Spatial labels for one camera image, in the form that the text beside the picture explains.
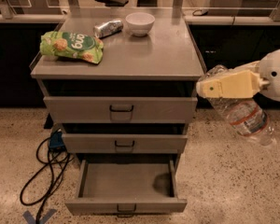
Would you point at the blue power box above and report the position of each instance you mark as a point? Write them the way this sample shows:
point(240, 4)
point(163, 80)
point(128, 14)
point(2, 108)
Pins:
point(56, 142)

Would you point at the black chair armrest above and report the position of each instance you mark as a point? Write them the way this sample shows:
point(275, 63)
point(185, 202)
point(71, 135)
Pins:
point(113, 3)

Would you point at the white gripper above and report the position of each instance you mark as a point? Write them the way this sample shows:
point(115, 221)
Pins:
point(275, 75)

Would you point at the grey drawer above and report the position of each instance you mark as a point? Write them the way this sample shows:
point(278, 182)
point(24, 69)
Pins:
point(124, 143)
point(120, 109)
point(126, 186)

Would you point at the bottom grey drawer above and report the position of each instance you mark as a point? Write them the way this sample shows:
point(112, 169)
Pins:
point(126, 186)

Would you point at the grey metal drawer cabinet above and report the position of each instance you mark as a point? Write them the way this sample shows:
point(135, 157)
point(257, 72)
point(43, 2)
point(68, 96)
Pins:
point(163, 63)

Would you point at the white ceramic bowl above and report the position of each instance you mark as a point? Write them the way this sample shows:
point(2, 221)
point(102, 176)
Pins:
point(140, 23)

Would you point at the silver soda can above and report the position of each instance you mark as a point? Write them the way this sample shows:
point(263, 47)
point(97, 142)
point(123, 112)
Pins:
point(108, 28)

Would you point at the middle grey drawer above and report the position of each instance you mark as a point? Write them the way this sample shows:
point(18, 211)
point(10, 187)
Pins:
point(124, 143)

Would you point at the clear plastic water bottle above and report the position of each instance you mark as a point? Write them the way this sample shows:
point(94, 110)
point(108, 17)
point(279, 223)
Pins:
point(244, 115)

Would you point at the green snack bag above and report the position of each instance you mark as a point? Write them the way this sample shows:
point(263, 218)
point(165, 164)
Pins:
point(72, 45)

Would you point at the top grey drawer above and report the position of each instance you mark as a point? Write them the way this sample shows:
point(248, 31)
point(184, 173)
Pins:
point(120, 109)

